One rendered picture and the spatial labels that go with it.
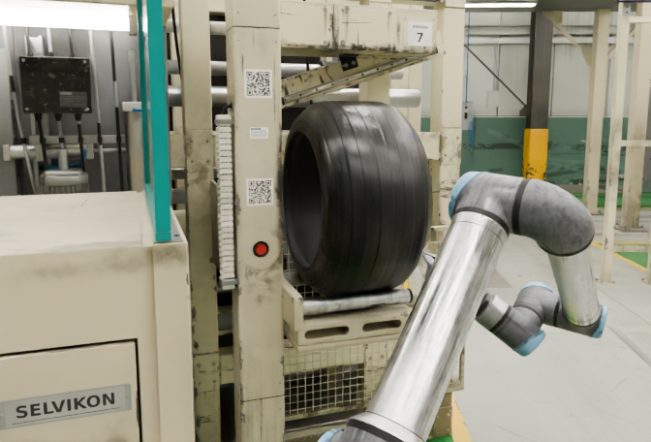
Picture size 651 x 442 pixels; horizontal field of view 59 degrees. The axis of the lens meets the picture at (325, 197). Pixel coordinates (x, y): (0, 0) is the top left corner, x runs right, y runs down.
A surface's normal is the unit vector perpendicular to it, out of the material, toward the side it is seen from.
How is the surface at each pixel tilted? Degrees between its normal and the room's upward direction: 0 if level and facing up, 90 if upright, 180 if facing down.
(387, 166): 65
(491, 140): 90
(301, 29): 90
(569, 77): 90
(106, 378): 90
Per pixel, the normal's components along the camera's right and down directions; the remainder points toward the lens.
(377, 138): 0.25, -0.53
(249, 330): 0.32, 0.14
